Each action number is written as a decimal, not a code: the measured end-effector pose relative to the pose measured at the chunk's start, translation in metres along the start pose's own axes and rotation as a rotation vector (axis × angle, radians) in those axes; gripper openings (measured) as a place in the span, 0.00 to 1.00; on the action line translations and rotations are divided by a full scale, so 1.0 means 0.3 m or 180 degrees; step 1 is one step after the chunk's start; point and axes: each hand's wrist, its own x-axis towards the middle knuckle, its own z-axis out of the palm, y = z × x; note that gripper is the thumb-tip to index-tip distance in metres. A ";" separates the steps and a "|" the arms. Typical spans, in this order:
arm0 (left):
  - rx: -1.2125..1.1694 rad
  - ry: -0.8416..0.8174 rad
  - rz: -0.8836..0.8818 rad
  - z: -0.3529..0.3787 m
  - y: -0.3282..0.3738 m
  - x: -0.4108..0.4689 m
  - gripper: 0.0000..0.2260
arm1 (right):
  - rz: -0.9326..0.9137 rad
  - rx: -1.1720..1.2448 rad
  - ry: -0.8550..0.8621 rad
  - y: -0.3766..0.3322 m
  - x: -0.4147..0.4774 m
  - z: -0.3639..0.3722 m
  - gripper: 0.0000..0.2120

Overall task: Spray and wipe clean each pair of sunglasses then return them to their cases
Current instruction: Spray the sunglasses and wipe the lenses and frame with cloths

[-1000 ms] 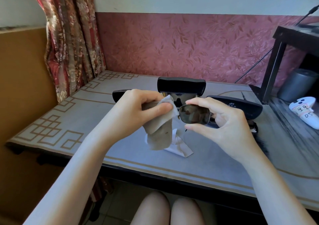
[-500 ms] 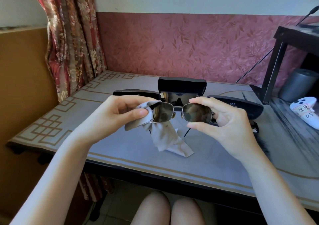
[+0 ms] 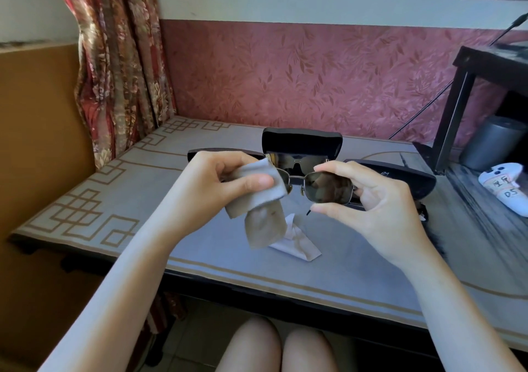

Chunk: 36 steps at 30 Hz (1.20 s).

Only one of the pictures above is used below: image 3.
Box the white game controller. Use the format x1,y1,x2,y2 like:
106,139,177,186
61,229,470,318
478,162,528,218

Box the black shelf stand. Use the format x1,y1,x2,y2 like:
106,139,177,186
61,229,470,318
430,42,528,175

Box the thin black cable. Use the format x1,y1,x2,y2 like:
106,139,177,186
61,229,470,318
388,12,528,140

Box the person's left leg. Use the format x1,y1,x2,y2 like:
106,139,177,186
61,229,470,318
216,316,284,372

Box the metal frame sunglasses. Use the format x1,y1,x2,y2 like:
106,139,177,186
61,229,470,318
276,166,364,216

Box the brown wooden panel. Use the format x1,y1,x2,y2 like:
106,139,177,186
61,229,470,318
0,41,104,372

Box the slim black glasses case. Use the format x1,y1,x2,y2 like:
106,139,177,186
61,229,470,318
187,148,265,163

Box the dark wooden table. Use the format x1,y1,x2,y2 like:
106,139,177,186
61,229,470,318
8,236,528,360

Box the person's right forearm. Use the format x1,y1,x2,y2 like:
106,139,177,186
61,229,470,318
395,244,525,372

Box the person's left forearm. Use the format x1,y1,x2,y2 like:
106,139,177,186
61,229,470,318
39,209,183,372

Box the red floral curtain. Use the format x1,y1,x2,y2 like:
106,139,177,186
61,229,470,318
48,0,178,171

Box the white folded paper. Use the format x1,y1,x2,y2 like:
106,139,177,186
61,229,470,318
268,213,322,262

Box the person's leg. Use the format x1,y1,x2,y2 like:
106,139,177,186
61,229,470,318
216,316,284,372
282,326,340,372

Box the black glasses case with logo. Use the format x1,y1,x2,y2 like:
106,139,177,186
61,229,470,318
343,159,437,202

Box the gray cylindrical container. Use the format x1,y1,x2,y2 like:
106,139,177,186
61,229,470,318
459,115,528,172

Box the person's right hand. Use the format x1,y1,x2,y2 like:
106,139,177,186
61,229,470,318
310,160,435,270

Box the person's left hand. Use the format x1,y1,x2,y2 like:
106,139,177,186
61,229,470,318
159,151,275,247

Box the person's right leg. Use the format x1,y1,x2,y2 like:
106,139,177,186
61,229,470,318
282,326,340,372

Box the gray patterned table mat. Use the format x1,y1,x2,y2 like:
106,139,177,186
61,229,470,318
12,116,528,349

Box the open black glasses case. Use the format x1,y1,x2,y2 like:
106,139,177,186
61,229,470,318
262,127,343,175

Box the gray cleaning cloth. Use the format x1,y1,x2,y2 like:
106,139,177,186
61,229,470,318
223,157,288,250

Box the black sunglasses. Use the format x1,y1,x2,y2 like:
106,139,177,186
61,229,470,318
273,153,327,175

